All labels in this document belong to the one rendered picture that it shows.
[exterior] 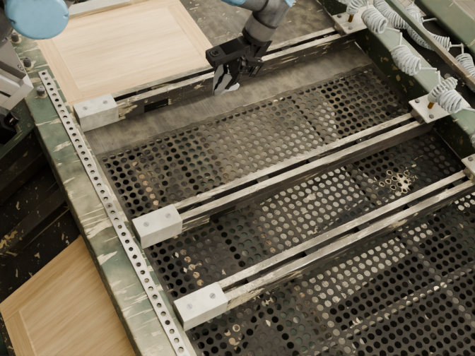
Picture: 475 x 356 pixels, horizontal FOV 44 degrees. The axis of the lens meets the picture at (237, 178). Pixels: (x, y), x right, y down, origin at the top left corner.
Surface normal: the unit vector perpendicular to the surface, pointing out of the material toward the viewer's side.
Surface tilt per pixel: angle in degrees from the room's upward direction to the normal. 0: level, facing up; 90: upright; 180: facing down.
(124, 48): 53
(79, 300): 90
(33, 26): 98
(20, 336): 90
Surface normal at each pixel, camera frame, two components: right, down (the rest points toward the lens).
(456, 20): -0.43, -0.25
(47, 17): 0.29, 0.76
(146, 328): 0.11, -0.58
